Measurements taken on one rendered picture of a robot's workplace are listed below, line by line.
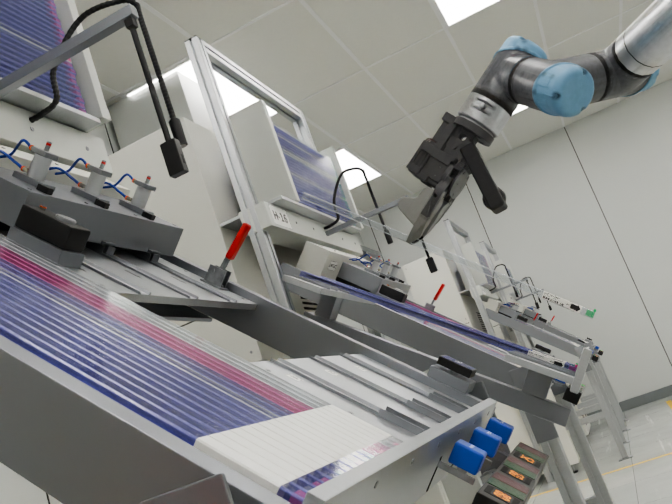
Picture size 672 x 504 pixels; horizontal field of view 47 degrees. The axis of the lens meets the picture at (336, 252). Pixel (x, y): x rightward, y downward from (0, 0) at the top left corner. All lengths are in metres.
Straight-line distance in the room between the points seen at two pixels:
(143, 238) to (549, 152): 7.74
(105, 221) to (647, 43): 0.79
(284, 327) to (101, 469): 0.71
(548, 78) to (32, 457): 0.88
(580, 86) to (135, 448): 0.88
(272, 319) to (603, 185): 7.58
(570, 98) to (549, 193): 7.47
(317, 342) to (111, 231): 0.33
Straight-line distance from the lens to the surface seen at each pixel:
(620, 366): 8.48
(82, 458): 0.48
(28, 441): 0.51
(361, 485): 0.50
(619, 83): 1.25
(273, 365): 0.81
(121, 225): 1.10
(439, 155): 1.23
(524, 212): 8.61
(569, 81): 1.16
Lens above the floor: 0.76
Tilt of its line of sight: 13 degrees up
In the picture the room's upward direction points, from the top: 20 degrees counter-clockwise
